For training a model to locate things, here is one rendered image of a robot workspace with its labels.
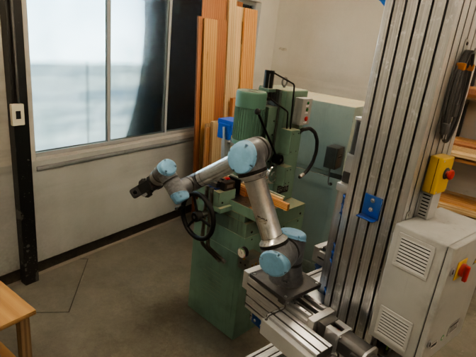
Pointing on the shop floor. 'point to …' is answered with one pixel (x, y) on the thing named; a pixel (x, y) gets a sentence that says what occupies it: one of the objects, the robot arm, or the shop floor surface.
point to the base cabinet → (223, 279)
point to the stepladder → (224, 128)
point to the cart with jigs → (20, 307)
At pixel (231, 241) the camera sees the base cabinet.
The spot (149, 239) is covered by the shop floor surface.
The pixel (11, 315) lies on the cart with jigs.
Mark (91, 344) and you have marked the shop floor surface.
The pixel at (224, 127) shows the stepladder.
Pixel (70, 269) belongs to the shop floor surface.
